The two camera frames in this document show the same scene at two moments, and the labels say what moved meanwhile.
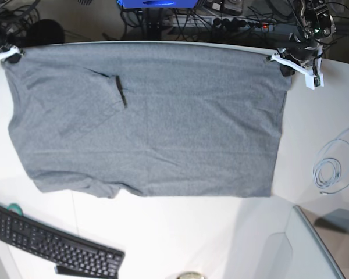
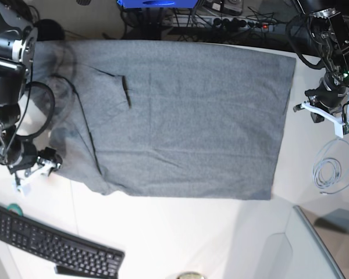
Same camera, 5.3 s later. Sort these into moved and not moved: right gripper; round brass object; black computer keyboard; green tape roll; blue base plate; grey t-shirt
Moved: right gripper; grey t-shirt
Not moved: blue base plate; round brass object; green tape roll; black computer keyboard
